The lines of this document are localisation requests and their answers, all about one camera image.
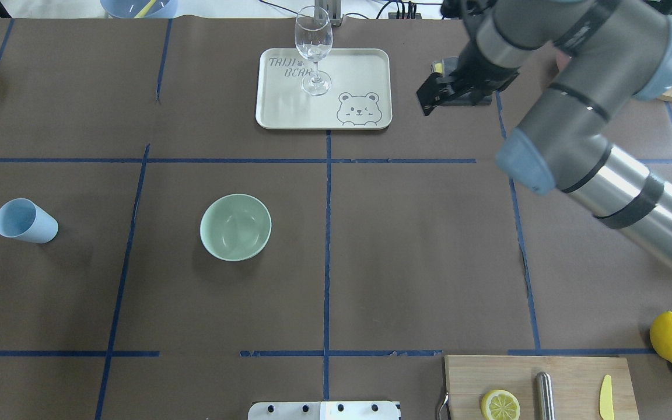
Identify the yellow plastic knife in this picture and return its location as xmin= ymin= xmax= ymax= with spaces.
xmin=599 ymin=374 xmax=614 ymax=420

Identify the grey folded cloth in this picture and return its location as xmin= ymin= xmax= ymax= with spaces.
xmin=431 ymin=57 xmax=459 ymax=77

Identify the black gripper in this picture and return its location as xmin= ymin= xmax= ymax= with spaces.
xmin=416 ymin=55 xmax=517 ymax=116

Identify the lemon half slice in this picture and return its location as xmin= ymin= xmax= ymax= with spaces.
xmin=479 ymin=389 xmax=521 ymax=420

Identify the steel rod black cap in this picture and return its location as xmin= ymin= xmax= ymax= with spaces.
xmin=535 ymin=372 xmax=557 ymax=420

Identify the wooden cutting board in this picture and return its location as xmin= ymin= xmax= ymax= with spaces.
xmin=438 ymin=355 xmax=641 ymax=420

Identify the light blue plastic cup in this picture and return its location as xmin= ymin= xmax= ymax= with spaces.
xmin=0 ymin=198 xmax=59 ymax=244

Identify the mint green bowl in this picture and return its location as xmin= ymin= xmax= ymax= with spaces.
xmin=199 ymin=194 xmax=272 ymax=261

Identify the cream bear tray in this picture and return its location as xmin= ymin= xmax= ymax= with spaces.
xmin=255 ymin=48 xmax=393 ymax=130

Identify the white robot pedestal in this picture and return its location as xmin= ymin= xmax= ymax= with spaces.
xmin=247 ymin=400 xmax=402 ymax=419

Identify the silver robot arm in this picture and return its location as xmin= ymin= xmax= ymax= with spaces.
xmin=416 ymin=1 xmax=672 ymax=267

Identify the aluminium frame post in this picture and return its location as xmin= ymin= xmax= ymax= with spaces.
xmin=314 ymin=0 xmax=343 ymax=27

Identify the clear wine glass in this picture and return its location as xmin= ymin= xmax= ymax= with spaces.
xmin=294 ymin=5 xmax=333 ymax=96

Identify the blue bowl with fork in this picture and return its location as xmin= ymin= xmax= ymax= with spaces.
xmin=99 ymin=1 xmax=179 ymax=19

